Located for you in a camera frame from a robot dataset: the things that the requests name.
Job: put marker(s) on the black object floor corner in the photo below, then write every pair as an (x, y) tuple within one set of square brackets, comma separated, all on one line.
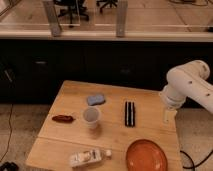
[(9, 166)]

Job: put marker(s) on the black office chair right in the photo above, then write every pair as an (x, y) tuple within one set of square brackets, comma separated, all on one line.
[(106, 2)]

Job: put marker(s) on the left metal post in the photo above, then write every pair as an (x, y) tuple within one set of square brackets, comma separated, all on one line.
[(52, 17)]

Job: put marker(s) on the metal post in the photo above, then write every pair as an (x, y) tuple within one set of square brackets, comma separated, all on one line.
[(121, 17), (52, 17)]

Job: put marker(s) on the clear plastic bottle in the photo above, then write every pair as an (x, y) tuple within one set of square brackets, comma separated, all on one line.
[(88, 157)]

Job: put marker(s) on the black office chair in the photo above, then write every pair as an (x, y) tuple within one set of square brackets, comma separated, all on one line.
[(71, 7), (106, 2)]

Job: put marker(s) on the black office chair left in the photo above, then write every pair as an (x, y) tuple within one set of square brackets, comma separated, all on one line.
[(71, 7)]

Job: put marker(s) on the white paper cup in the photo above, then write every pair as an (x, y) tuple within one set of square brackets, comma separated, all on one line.
[(91, 117)]

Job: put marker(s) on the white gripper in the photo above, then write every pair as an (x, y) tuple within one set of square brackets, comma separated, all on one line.
[(169, 115)]

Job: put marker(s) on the right metal post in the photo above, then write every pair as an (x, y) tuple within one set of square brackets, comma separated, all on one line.
[(121, 17)]

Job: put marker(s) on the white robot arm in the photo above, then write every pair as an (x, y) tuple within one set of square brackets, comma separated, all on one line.
[(188, 80)]

